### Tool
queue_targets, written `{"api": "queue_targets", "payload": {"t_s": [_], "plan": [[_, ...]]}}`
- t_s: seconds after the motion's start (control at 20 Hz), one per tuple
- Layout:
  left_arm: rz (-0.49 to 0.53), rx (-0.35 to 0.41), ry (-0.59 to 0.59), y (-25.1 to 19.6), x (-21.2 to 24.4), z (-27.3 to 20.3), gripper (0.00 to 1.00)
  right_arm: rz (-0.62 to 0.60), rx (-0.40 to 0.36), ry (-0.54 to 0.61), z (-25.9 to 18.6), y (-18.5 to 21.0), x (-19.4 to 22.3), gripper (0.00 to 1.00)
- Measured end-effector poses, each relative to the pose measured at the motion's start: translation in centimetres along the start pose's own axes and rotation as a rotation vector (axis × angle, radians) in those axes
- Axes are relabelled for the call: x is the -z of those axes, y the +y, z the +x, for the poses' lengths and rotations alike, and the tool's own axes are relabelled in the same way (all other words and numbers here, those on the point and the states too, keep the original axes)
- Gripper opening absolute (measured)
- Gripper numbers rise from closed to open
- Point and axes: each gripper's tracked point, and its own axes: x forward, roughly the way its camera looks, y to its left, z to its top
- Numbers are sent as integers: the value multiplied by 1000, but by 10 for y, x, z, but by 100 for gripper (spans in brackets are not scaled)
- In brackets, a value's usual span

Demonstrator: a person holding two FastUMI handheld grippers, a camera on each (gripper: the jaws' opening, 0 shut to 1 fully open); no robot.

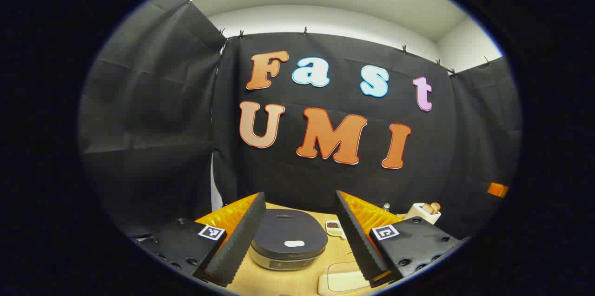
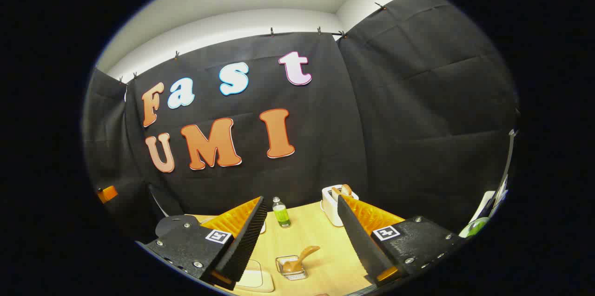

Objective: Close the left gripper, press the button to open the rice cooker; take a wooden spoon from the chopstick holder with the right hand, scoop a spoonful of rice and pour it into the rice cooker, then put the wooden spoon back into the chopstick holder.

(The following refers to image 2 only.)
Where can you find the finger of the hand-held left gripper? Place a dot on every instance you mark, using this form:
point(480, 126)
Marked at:
point(107, 194)

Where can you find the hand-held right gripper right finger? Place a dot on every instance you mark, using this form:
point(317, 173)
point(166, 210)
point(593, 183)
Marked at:
point(360, 245)

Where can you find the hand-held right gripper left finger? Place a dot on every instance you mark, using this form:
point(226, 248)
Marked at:
point(246, 245)

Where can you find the cream dish of rice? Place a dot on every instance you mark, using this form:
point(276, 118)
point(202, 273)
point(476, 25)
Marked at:
point(255, 278)

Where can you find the wooden spoon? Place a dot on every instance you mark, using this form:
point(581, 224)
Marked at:
point(304, 255)

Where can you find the silver black rice cooker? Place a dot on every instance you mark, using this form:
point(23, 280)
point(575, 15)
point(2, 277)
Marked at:
point(172, 221)

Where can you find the green drink bottle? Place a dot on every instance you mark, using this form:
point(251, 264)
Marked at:
point(281, 216)

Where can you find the white toaster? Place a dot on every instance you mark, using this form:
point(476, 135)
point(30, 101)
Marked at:
point(331, 210)

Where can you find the white and green object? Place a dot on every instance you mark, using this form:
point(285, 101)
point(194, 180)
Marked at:
point(476, 227)

